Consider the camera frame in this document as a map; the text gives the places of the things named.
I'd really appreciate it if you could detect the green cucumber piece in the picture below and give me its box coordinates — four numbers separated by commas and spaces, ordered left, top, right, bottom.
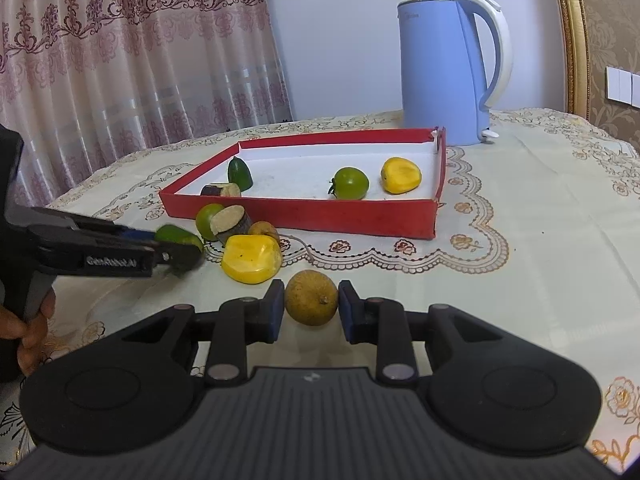
154, 225, 205, 256
227, 156, 254, 192

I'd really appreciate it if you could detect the blue electric kettle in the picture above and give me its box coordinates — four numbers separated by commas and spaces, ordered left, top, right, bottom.
396, 0, 514, 147

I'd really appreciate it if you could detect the person's left hand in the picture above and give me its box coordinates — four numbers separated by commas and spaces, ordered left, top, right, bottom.
0, 290, 57, 376

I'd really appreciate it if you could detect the red cardboard box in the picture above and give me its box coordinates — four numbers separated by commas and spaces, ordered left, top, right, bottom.
158, 126, 447, 240

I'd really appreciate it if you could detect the cream gold-patterned tablecloth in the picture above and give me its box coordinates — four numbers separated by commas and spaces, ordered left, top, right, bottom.
0, 107, 640, 480

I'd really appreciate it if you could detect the eggplant piece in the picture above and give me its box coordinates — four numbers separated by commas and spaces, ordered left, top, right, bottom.
200, 181, 242, 198
210, 204, 251, 243

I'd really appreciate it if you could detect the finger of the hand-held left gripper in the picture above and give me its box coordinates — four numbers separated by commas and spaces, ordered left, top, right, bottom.
47, 208, 158, 246
147, 240, 205, 278

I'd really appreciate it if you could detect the brown longan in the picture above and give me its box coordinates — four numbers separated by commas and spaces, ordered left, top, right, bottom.
284, 270, 341, 327
247, 221, 281, 246

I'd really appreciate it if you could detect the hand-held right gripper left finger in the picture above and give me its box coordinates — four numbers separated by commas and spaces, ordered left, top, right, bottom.
117, 279, 287, 386

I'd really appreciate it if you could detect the green tomato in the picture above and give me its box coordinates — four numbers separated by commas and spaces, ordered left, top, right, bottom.
327, 166, 370, 201

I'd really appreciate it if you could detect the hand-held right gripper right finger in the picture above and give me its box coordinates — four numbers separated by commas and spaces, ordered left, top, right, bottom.
337, 279, 508, 386

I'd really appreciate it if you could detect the white wall switch panel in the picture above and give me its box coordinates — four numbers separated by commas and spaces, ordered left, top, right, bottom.
606, 66, 640, 108

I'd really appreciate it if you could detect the round green lime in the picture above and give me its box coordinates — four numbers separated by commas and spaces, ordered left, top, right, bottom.
195, 203, 226, 242

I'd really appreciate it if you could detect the gold wall trim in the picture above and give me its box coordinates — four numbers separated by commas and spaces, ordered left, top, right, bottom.
549, 0, 592, 121

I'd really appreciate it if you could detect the pink floral curtain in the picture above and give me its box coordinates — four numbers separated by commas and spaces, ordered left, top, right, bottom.
0, 0, 293, 208

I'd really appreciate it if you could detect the yellow pepper piece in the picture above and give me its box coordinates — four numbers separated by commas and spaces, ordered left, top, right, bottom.
380, 156, 422, 195
221, 234, 283, 284

